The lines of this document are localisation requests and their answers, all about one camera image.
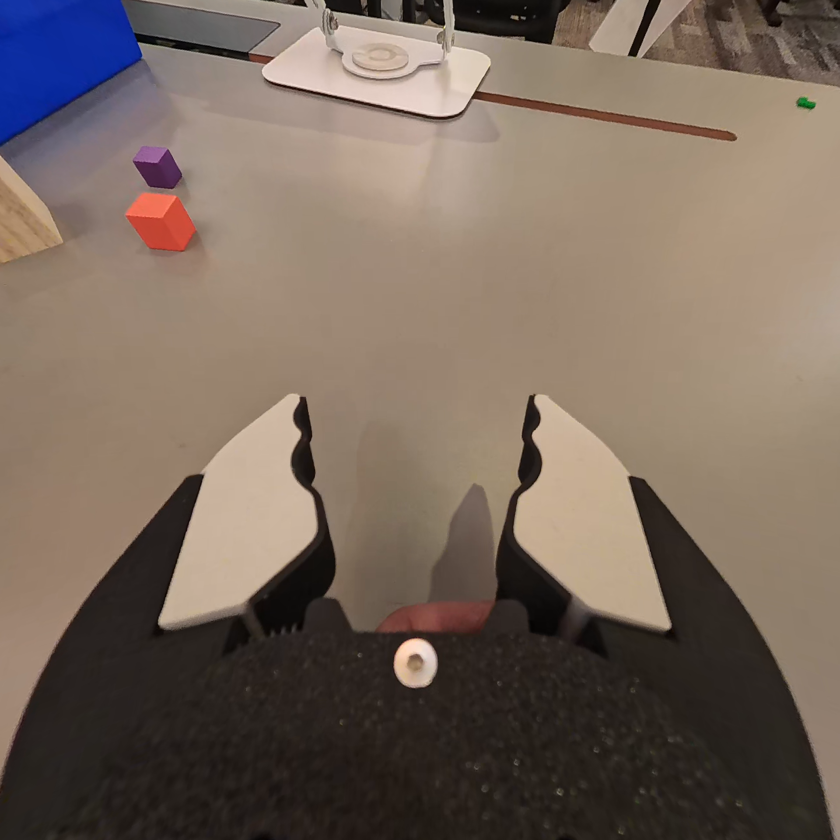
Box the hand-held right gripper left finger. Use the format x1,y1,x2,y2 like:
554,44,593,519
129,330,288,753
158,394,336,636

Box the white slanted panel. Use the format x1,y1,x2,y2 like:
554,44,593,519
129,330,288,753
588,0,694,57

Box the large wooden cube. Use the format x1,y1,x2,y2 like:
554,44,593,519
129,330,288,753
0,155,64,265

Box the blue plastic bin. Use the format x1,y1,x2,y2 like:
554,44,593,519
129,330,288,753
0,0,143,145

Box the white folding stand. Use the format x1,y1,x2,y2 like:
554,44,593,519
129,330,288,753
262,0,493,120

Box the red wooden cube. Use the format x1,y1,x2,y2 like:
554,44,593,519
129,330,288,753
125,192,198,253

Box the purple wooden cube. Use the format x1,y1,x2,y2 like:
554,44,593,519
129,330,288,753
133,146,183,190

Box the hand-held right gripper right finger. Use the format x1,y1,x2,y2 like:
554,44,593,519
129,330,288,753
497,394,673,639

